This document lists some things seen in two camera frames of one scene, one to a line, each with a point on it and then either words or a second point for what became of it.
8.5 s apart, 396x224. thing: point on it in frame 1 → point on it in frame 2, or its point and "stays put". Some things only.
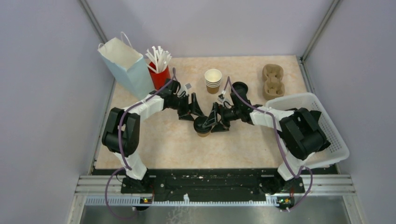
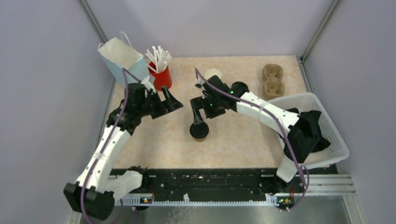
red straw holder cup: [158, 79] stays put
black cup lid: [242, 89] stays put
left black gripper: [194, 108] → [170, 104]
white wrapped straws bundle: [160, 58] stays put
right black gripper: [212, 119] → [199, 103]
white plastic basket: [337, 151] stays put
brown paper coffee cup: [203, 135] → [200, 140]
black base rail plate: [247, 183] stays put
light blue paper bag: [130, 67] stays put
